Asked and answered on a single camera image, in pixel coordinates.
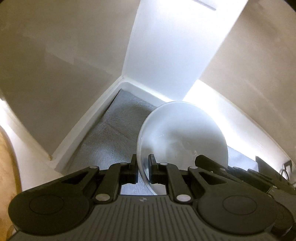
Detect white bowl blue pattern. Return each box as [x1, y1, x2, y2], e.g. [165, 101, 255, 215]
[137, 101, 228, 195]

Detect wooden cutting board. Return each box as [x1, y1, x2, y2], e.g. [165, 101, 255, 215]
[0, 128, 22, 240]

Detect grey drying mat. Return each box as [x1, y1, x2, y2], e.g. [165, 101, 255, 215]
[63, 90, 258, 195]

